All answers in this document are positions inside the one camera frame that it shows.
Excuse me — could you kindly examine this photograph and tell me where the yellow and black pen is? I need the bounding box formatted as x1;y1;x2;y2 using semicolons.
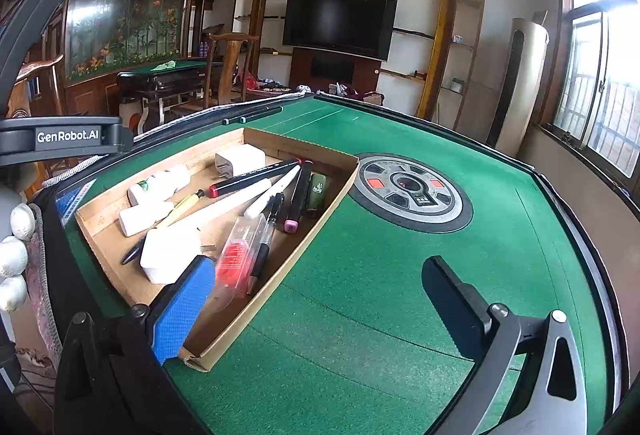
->
121;189;206;266

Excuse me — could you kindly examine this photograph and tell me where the black stick with green tip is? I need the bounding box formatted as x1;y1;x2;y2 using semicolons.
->
222;110;266;126
239;106;284;124

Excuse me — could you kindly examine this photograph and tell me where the white charger with orange port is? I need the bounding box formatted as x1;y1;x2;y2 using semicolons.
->
214;145;267;180

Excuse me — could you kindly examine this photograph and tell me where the black flat television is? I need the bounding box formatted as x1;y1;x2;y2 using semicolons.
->
282;0;398;62

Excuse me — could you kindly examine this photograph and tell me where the floral wall painting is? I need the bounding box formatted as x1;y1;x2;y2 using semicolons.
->
62;0;208;83

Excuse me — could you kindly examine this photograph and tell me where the white ceramic stool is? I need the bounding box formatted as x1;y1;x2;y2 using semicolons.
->
120;97;148;136

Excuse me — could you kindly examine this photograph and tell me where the black marker with red cap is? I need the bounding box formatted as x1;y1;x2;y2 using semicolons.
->
207;157;303;198

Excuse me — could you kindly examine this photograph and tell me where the white bottle with green print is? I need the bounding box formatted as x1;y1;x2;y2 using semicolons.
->
127;165;192;206

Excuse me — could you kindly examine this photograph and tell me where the round grey table control panel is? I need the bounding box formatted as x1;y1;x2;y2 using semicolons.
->
348;152;474;234

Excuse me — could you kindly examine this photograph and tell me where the small green-top table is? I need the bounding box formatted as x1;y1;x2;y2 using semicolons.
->
116;60;223;120

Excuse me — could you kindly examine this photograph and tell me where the white charger plug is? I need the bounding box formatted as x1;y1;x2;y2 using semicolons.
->
140;226;202;286

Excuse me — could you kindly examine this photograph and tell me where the barred window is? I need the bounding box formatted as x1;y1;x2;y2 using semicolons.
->
540;0;640;196

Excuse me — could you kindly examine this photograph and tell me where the person's left hand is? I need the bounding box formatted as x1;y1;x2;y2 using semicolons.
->
0;204;33;312

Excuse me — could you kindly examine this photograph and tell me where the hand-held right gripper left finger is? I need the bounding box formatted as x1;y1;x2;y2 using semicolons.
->
52;256;217;435

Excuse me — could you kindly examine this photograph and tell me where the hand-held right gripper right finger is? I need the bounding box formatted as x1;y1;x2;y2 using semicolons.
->
422;256;587;435

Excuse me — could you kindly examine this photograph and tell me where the plain white bottle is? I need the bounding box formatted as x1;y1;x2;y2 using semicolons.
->
118;201;175;237

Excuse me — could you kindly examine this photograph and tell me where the clear case with red insert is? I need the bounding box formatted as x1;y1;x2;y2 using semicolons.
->
207;215;268;311

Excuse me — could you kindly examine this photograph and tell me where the black marker with pink cap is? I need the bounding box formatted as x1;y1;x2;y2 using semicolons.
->
284;158;314;234

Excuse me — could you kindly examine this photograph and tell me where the wooden chair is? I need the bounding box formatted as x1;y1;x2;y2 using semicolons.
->
207;32;262;108
15;55;68;118

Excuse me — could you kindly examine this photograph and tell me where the black clear gel pen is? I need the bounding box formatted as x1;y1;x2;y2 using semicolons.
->
247;191;286;296

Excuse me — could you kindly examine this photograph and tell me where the green lighter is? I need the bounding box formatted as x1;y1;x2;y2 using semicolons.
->
306;171;331;218

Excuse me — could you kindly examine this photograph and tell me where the cardboard box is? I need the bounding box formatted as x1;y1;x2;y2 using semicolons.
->
75;127;361;372

